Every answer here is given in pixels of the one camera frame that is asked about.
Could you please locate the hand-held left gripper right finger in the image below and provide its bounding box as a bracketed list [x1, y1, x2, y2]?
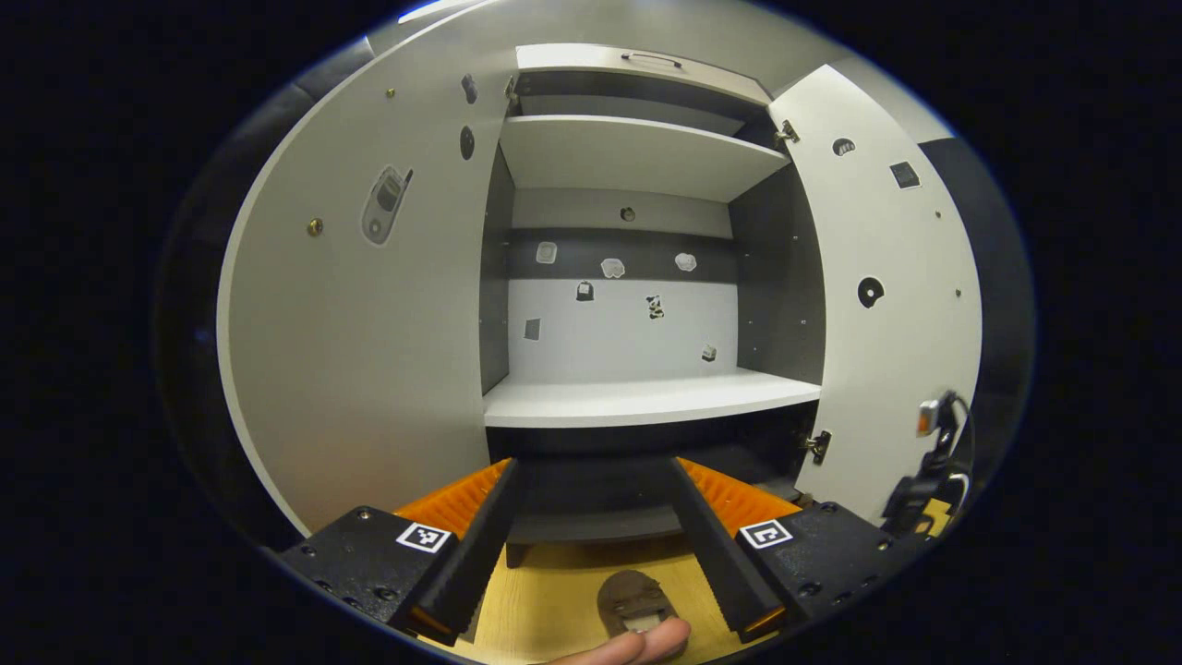
[667, 455, 934, 645]

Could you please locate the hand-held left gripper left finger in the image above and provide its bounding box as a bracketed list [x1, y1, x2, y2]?
[277, 457, 523, 647]

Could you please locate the brown fuzzy shoe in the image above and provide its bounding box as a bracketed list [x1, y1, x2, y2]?
[597, 569, 680, 638]

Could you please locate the white cabinet drawer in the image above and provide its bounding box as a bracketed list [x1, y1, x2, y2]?
[515, 43, 773, 107]

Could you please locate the black backdrop cloth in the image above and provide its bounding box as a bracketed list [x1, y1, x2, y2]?
[155, 37, 1035, 550]

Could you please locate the ceiling light panel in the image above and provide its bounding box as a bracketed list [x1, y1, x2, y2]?
[397, 0, 486, 25]

